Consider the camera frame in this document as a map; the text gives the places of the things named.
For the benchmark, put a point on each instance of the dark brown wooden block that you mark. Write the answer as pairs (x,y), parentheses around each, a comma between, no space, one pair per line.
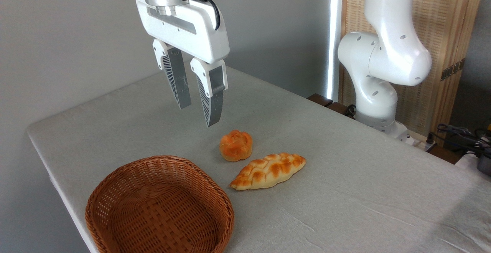
(339,108)
(320,99)

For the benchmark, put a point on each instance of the brown woven wicker basket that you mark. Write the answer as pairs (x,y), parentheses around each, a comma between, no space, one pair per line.
(153,203)

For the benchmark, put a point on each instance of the white vertical light strip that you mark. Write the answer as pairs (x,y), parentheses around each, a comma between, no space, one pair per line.
(333,34)

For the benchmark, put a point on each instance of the long braided bread loaf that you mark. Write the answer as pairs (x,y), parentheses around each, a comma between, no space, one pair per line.
(268,170)

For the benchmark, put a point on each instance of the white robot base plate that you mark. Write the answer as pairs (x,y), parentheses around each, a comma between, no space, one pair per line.
(407,134)

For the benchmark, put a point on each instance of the grey metal box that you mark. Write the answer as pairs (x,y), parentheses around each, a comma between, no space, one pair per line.
(484,164)

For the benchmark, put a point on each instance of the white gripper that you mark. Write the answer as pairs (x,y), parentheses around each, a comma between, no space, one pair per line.
(188,28)

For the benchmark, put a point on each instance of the round orange bread bun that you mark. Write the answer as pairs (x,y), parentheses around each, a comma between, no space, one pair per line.
(236,145)

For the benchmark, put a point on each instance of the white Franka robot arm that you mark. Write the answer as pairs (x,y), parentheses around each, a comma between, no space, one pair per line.
(387,53)

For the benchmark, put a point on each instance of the brass screen hinge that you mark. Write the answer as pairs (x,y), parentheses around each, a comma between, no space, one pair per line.
(452,69)

